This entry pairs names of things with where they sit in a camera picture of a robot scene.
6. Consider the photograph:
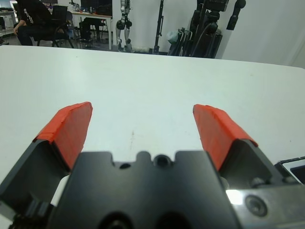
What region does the pale plastic bag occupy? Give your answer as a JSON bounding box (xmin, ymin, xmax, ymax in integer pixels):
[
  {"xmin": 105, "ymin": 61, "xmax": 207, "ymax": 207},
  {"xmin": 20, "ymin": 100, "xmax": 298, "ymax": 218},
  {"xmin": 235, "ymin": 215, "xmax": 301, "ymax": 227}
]
[{"xmin": 166, "ymin": 30, "xmax": 179, "ymax": 45}]

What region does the seated person in dark trousers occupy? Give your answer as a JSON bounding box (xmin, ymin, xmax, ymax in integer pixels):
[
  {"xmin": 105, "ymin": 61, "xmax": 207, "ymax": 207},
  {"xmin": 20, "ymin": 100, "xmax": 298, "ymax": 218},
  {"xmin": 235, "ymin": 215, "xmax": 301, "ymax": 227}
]
[{"xmin": 79, "ymin": 17, "xmax": 106, "ymax": 47}]

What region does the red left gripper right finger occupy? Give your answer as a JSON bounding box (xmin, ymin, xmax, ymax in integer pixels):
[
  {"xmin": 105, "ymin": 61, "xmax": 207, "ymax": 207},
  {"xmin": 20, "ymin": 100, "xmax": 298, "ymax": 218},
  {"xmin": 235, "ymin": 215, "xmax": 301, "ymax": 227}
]
[{"xmin": 192, "ymin": 104, "xmax": 286, "ymax": 190}]

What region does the black light stand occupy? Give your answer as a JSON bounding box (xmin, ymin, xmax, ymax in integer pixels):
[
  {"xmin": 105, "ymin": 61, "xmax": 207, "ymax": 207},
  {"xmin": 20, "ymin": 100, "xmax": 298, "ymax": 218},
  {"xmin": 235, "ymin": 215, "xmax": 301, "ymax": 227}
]
[{"xmin": 149, "ymin": 0, "xmax": 165, "ymax": 54}]

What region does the black office chair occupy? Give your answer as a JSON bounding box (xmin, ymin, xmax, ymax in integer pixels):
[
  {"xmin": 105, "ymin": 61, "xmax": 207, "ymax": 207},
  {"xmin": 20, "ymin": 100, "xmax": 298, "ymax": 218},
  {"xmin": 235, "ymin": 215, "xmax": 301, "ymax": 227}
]
[{"xmin": 32, "ymin": 5, "xmax": 75, "ymax": 48}]

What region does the seated person in black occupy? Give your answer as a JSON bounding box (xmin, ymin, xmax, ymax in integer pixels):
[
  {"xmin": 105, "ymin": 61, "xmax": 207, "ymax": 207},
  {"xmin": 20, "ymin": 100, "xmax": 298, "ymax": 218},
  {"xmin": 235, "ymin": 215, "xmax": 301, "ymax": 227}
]
[{"xmin": 13, "ymin": 0, "xmax": 54, "ymax": 46}]

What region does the grey folded stand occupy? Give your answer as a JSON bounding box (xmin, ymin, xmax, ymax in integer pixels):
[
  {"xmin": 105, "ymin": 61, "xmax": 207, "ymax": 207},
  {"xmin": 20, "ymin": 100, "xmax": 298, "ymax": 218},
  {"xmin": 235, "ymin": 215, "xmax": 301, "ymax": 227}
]
[{"xmin": 177, "ymin": 27, "xmax": 194, "ymax": 57}]

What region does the black tripod bundle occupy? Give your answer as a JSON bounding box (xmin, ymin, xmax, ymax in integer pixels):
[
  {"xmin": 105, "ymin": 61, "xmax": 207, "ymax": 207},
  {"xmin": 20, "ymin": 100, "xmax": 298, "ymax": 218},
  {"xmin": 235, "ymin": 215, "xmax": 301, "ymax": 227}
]
[{"xmin": 166, "ymin": 0, "xmax": 224, "ymax": 58}]

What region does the white desk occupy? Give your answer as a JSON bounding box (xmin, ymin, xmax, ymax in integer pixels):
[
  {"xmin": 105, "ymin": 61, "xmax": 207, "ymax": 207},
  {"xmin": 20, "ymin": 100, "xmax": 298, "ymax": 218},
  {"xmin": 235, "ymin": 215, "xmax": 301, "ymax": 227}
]
[{"xmin": 70, "ymin": 10, "xmax": 113, "ymax": 51}]

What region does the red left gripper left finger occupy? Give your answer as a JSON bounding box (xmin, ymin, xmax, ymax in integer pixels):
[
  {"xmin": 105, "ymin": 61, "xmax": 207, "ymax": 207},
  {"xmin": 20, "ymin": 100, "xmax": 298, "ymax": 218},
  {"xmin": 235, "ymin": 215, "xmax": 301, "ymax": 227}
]
[{"xmin": 0, "ymin": 102, "xmax": 93, "ymax": 215}]

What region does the glossy black box lid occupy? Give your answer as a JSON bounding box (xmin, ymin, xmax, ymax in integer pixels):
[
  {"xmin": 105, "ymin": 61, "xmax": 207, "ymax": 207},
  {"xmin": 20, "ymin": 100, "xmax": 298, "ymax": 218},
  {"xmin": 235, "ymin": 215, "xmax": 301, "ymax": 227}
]
[{"xmin": 274, "ymin": 156, "xmax": 305, "ymax": 185}]

